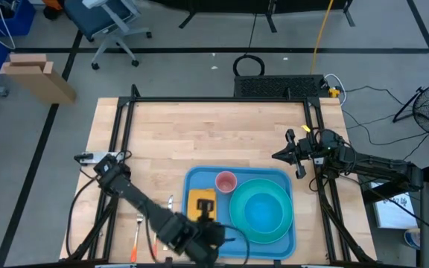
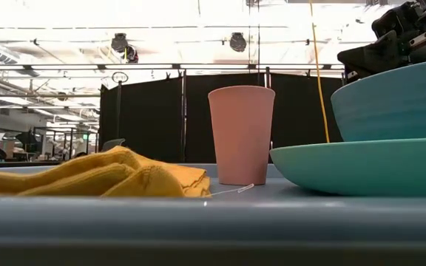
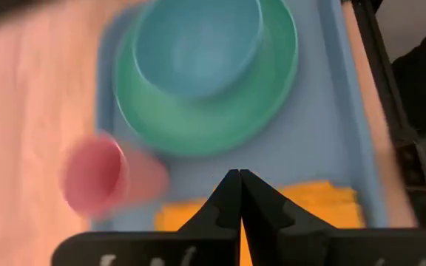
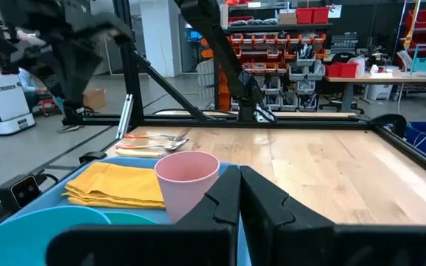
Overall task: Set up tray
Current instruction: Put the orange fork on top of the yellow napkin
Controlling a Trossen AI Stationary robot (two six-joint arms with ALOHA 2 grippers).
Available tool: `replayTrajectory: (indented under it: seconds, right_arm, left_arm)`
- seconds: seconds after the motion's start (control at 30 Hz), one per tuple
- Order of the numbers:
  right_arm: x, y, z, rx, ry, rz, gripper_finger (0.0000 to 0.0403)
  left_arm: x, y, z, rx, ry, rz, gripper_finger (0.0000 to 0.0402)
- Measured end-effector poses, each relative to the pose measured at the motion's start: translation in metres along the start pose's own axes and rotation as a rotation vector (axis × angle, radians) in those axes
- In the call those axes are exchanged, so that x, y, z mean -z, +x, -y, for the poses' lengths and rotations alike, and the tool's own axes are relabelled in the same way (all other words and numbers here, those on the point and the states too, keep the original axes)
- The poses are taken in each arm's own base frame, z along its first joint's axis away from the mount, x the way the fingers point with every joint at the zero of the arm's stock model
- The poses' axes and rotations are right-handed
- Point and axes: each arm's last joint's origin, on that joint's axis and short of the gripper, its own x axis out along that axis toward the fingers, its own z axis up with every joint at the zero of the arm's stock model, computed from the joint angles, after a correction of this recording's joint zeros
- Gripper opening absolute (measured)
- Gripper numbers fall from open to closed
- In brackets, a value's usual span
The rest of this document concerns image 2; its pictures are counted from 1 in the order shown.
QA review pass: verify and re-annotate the blue plastic bowl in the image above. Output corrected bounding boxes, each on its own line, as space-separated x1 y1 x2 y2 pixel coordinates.
330 57 426 143

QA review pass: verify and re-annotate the teal plastic plate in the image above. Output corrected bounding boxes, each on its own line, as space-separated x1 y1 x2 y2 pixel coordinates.
269 137 426 198

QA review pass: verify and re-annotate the pink plastic cup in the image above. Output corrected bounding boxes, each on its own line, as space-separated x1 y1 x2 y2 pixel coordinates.
207 85 277 186

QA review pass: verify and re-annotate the yellow cloth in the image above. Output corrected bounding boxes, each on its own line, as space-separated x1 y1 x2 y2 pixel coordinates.
0 145 255 198

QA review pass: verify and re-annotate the light blue plastic tray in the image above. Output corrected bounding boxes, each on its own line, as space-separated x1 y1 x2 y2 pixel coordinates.
0 163 426 266

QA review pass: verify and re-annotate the black curtain partition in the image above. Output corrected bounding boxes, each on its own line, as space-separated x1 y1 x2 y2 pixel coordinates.
99 72 344 164

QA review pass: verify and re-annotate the grey chair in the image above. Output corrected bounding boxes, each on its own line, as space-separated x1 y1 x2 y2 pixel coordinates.
101 137 126 152

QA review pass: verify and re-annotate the yellow hanging cable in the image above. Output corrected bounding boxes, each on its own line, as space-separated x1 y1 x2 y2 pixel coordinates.
308 0 331 144

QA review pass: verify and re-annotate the black ceiling cord reel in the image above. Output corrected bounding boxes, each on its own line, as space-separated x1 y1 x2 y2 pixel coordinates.
110 32 129 53
229 32 248 53

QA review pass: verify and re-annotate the black ring-topped stand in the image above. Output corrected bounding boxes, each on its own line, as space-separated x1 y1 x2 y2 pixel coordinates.
111 71 129 140

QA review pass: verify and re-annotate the background robot station frame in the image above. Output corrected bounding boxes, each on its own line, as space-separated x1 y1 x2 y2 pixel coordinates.
31 126 99 161

